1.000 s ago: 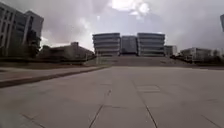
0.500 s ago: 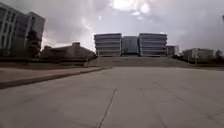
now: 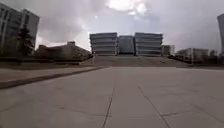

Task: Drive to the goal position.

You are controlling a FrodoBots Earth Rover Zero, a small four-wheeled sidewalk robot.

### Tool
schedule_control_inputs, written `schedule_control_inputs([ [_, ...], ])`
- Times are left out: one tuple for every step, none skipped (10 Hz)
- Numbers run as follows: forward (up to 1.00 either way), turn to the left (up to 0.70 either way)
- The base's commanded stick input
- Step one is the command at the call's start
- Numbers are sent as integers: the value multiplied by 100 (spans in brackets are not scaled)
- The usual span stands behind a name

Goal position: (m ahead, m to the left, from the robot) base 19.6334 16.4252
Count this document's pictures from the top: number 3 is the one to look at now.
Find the wide layered grey building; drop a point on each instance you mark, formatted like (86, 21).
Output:
(126, 45)

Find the wide stone steps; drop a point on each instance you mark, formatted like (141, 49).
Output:
(140, 61)

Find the grey stone slab plaza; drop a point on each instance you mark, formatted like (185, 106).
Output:
(133, 93)

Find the low sloped building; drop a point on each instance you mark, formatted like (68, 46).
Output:
(66, 51)

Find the small pale building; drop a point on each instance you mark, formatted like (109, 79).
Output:
(167, 50)

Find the dark kerb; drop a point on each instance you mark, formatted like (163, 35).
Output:
(43, 78)

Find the low pale building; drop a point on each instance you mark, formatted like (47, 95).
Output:
(193, 54)

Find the paved side strip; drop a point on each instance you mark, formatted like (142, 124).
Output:
(30, 73)

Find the dark tree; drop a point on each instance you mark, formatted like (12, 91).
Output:
(24, 41)

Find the tall grey building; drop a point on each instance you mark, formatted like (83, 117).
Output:
(11, 26)

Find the tall dark building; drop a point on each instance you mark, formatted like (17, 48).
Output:
(221, 33)

